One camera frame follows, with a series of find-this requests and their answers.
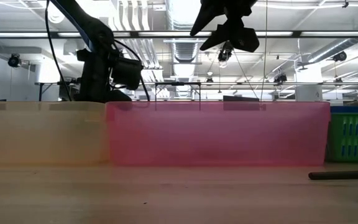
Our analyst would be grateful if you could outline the white ceiling pipes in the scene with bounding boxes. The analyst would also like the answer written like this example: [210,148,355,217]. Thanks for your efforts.
[112,0,167,99]

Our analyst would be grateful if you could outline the flat dark box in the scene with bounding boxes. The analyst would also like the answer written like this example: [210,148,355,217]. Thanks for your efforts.
[223,95,260,111]

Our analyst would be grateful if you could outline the overhead crossbar with light strips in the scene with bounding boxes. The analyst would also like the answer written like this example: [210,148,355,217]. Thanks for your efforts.
[0,30,358,39]

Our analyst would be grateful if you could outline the orange translucent plastic bin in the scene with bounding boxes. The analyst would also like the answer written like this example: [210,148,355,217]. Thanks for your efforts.
[0,101,111,166]

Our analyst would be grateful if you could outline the slanted silver ceiling duct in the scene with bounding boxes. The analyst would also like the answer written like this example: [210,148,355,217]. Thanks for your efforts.
[296,14,358,66]

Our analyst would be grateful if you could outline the pink translucent plastic bin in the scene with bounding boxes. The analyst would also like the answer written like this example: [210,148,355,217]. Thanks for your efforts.
[105,101,331,167]

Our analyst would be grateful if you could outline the dark-handled paintbrush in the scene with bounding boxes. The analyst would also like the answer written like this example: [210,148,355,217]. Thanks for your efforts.
[308,170,358,181]

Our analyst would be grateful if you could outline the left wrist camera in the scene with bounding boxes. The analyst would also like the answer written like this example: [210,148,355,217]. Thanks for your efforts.
[112,57,145,91]

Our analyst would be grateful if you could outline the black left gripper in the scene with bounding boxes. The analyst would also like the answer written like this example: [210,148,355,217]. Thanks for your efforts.
[74,46,132,103]

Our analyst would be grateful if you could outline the round silver ceiling duct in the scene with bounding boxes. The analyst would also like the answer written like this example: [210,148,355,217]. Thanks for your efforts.
[165,0,210,99]

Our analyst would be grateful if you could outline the small slotted plastic basket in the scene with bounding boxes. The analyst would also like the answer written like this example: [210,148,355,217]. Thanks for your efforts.
[324,105,358,162]

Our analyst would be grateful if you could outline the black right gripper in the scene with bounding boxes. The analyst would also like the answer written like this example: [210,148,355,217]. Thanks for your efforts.
[190,0,260,53]

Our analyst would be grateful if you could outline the table with black box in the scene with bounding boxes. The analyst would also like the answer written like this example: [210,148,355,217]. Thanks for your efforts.
[35,81,83,103]

